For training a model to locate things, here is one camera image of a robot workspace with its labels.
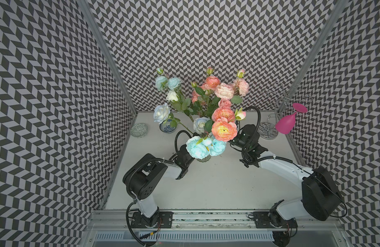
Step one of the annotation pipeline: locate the clear glass vase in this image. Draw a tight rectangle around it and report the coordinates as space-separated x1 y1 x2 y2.
197 134 211 163

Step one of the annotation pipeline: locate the light pink rose stem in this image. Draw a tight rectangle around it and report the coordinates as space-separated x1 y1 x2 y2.
214 69 250 105

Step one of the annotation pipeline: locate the coral pink rose stem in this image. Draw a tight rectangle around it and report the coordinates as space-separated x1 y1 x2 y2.
191 67 221 103

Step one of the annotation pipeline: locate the pink peony flower stem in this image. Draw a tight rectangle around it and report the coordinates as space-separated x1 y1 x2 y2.
211 107 247 142

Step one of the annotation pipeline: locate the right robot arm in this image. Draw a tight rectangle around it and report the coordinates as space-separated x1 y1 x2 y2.
229 125 344 228

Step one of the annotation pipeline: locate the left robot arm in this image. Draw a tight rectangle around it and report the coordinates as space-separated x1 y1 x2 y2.
123 145 194 224

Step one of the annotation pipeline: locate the turquoise artificial flower stem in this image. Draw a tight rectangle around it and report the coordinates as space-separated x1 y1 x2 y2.
186 136 227 159

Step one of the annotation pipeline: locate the blue patterned small bowl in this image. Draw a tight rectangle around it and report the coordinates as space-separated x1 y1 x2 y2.
160 119 177 134

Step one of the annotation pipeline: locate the pink plastic wine glass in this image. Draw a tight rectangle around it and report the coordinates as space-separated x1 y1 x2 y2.
275 103 308 134

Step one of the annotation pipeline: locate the white and blue flower stem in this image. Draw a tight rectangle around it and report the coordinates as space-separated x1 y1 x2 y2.
154 68 210 136

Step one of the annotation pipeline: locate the clear glass lidded dish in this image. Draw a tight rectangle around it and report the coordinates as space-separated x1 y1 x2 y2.
130 123 148 138

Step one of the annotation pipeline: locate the chrome wire glass rack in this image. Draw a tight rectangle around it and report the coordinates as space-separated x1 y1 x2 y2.
258 84 310 140

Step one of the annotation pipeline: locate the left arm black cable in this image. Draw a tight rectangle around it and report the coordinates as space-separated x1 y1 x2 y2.
125 200 161 247

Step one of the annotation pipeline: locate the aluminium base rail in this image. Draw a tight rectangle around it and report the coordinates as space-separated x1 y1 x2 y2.
80 210 351 247

